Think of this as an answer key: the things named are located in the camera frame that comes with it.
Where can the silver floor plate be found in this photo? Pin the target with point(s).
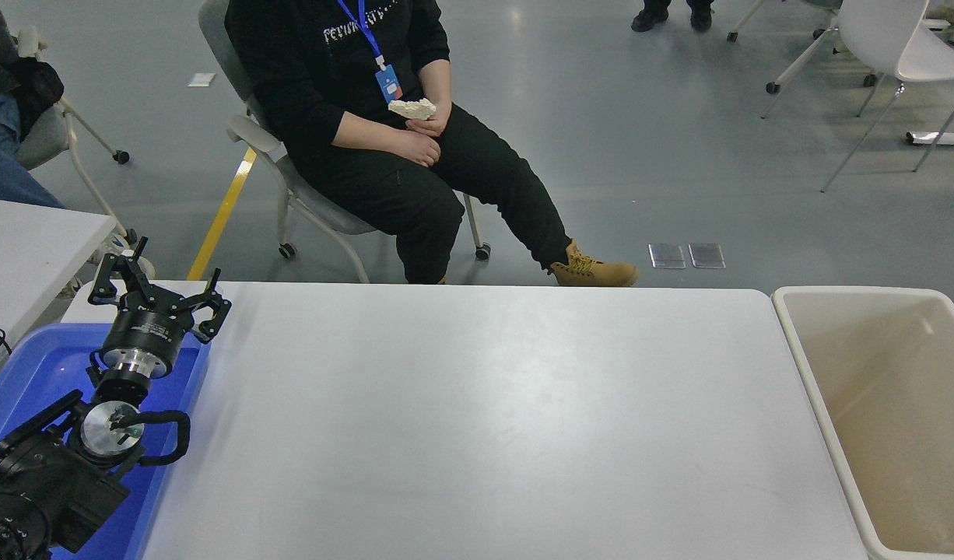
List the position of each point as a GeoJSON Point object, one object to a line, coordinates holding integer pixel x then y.
{"type": "Point", "coordinates": [707, 255]}
{"type": "Point", "coordinates": [668, 256]}

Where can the white flat floor base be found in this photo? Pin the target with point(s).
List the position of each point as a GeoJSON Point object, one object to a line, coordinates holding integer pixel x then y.
{"type": "Point", "coordinates": [944, 139]}

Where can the white chair thin metal legs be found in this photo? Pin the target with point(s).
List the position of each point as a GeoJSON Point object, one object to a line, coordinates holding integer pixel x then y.
{"type": "Point", "coordinates": [882, 31]}

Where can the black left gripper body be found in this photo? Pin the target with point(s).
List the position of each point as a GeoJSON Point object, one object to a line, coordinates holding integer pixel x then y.
{"type": "Point", "coordinates": [144, 330]}

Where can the large pale plastic bin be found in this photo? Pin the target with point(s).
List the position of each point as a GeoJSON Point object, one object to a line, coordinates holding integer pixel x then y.
{"type": "Point", "coordinates": [882, 404]}

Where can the white side table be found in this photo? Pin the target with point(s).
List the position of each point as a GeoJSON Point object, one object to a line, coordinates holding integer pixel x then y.
{"type": "Point", "coordinates": [26, 249]}

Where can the person's right forearm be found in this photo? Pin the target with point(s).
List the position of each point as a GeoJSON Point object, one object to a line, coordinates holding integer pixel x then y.
{"type": "Point", "coordinates": [364, 131]}

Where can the person's left hand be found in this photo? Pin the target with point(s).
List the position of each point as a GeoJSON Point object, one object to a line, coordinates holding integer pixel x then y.
{"type": "Point", "coordinates": [432, 124]}

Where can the blue plastic tray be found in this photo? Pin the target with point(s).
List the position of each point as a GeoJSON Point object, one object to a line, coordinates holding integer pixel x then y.
{"type": "Point", "coordinates": [33, 365]}

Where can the person's left forearm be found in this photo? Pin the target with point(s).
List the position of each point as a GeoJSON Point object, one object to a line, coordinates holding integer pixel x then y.
{"type": "Point", "coordinates": [438, 82]}

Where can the person's right hand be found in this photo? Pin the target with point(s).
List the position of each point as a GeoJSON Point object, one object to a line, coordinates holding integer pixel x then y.
{"type": "Point", "coordinates": [416, 149]}

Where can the white chair with casters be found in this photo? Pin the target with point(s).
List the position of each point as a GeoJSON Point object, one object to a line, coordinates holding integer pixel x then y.
{"type": "Point", "coordinates": [772, 87]}
{"type": "Point", "coordinates": [45, 144]}

